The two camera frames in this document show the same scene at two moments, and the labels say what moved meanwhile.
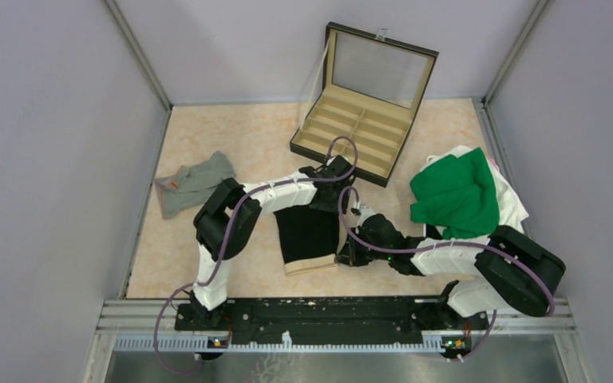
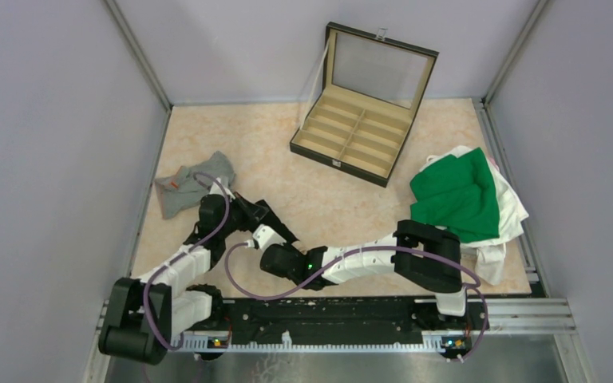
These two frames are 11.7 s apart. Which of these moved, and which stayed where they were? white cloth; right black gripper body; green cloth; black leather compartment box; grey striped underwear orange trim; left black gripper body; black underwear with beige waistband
Moved: right black gripper body; black underwear with beige waistband; left black gripper body
Stayed: black leather compartment box; green cloth; grey striped underwear orange trim; white cloth
